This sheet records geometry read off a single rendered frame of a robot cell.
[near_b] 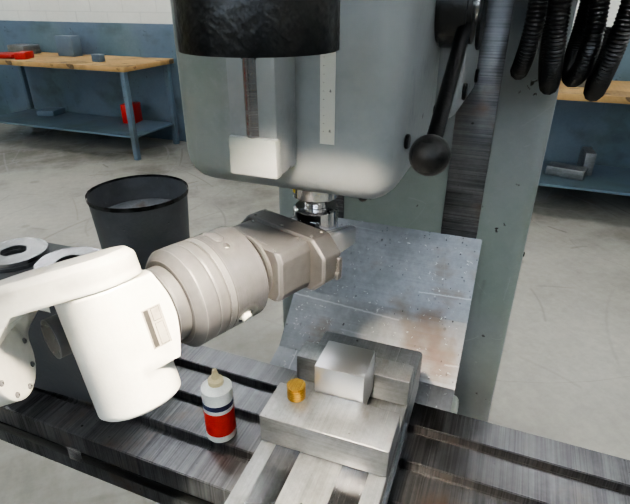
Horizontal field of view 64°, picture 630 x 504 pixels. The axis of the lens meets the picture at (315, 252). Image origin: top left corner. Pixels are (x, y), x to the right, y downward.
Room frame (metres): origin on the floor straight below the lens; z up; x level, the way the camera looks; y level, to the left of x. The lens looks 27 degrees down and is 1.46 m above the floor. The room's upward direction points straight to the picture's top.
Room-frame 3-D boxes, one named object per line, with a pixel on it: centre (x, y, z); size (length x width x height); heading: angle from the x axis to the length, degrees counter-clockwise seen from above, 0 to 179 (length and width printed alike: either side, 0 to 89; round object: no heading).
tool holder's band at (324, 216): (0.49, 0.00, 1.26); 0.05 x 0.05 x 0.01
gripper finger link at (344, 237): (0.46, -0.02, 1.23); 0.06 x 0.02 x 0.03; 138
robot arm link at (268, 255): (0.42, 0.06, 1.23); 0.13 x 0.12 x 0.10; 48
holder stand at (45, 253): (0.63, 0.39, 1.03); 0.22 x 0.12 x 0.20; 72
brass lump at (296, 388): (0.45, 0.02, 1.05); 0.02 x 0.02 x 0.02
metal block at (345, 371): (0.47, -0.04, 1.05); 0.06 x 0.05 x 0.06; 70
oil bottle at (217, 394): (0.50, 0.13, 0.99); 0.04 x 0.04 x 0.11
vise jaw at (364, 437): (0.42, -0.02, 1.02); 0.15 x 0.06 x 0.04; 70
